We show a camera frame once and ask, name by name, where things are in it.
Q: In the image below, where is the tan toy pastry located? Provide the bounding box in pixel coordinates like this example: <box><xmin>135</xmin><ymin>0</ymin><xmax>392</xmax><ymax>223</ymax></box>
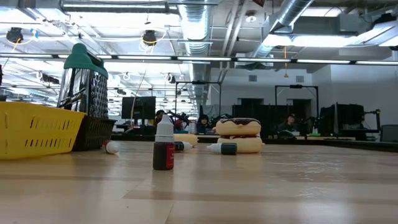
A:
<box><xmin>173</xmin><ymin>133</ymin><xmax>199</xmax><ymax>147</ymax></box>

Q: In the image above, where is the yellow plastic basket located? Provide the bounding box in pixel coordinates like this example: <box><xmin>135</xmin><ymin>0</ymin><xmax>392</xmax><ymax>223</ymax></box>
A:
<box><xmin>0</xmin><ymin>101</ymin><xmax>86</xmax><ymax>161</ymax></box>

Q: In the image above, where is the black partition screen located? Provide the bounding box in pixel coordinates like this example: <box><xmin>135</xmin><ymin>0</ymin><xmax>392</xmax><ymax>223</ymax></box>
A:
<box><xmin>231</xmin><ymin>104</ymin><xmax>312</xmax><ymax>138</ymax></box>

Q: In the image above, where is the dropper bottle red label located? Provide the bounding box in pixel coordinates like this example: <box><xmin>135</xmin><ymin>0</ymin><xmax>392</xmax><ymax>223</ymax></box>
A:
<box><xmin>152</xmin><ymin>114</ymin><xmax>175</xmax><ymax>171</ymax></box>

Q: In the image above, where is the person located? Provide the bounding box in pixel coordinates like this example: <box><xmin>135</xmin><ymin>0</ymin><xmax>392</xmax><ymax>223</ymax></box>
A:
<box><xmin>277</xmin><ymin>113</ymin><xmax>299</xmax><ymax>133</ymax></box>
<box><xmin>197</xmin><ymin>114</ymin><xmax>213</xmax><ymax>134</ymax></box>
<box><xmin>155</xmin><ymin>109</ymin><xmax>166</xmax><ymax>126</ymax></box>

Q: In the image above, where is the black dropper bottle white cap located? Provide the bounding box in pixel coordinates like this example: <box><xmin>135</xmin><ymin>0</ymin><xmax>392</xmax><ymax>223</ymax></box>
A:
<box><xmin>174</xmin><ymin>141</ymin><xmax>193</xmax><ymax>153</ymax></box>

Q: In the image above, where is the long ceiling light bar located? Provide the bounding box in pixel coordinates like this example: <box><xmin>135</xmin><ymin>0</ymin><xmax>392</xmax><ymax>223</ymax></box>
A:
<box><xmin>0</xmin><ymin>53</ymin><xmax>398</xmax><ymax>66</ymax></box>

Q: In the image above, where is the yellow hanging cord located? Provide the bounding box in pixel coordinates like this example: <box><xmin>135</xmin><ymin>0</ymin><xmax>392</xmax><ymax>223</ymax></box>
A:
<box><xmin>282</xmin><ymin>45</ymin><xmax>289</xmax><ymax>78</ymax></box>

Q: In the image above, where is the slanted silver ventilation duct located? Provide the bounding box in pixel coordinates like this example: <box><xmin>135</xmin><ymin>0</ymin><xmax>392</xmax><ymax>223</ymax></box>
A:
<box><xmin>251</xmin><ymin>0</ymin><xmax>315</xmax><ymax>58</ymax></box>

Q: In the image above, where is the black background workstation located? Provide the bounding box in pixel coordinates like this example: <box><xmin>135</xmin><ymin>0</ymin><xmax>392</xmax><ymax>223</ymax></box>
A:
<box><xmin>319</xmin><ymin>103</ymin><xmax>382</xmax><ymax>141</ymax></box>

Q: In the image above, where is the green dropper bottle white cap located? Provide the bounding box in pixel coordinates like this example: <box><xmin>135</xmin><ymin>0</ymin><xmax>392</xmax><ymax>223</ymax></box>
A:
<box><xmin>206</xmin><ymin>142</ymin><xmax>238</xmax><ymax>156</ymax></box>

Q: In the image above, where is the toy donut chocolate frosting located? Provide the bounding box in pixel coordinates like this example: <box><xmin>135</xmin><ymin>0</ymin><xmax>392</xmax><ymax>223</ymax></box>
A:
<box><xmin>215</xmin><ymin>117</ymin><xmax>262</xmax><ymax>136</ymax></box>

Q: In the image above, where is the black ceiling device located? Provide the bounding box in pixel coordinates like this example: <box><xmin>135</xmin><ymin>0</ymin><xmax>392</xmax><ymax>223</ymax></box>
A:
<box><xmin>142</xmin><ymin>29</ymin><xmax>157</xmax><ymax>47</ymax></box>
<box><xmin>6</xmin><ymin>27</ymin><xmax>24</xmax><ymax>44</ymax></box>

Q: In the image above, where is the black plastic basket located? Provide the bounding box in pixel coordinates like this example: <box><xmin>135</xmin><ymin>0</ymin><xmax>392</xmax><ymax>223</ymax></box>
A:
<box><xmin>72</xmin><ymin>115</ymin><xmax>118</xmax><ymax>152</ymax></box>

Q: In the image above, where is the large silver ventilation duct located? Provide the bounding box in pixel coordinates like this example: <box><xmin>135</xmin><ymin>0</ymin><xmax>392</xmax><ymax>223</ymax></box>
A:
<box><xmin>177</xmin><ymin>0</ymin><xmax>215</xmax><ymax>106</ymax></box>

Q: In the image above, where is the box grater green handle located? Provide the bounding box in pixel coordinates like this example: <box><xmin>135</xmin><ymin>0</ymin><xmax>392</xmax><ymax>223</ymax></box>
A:
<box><xmin>57</xmin><ymin>42</ymin><xmax>109</xmax><ymax>119</ymax></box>

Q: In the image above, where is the black computer monitor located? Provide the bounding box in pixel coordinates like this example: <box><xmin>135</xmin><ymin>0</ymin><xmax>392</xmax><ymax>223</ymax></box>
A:
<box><xmin>121</xmin><ymin>96</ymin><xmax>157</xmax><ymax>120</ymax></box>

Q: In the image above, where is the black background rig frame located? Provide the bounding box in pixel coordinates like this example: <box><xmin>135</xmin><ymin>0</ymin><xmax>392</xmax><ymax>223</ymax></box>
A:
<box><xmin>274</xmin><ymin>84</ymin><xmax>320</xmax><ymax>119</ymax></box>
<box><xmin>174</xmin><ymin>80</ymin><xmax>223</xmax><ymax>119</ymax></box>

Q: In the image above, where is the red dropper bottle white cap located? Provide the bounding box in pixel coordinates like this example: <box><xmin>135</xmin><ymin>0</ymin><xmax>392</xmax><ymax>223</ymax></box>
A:
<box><xmin>102</xmin><ymin>139</ymin><xmax>121</xmax><ymax>155</ymax></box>

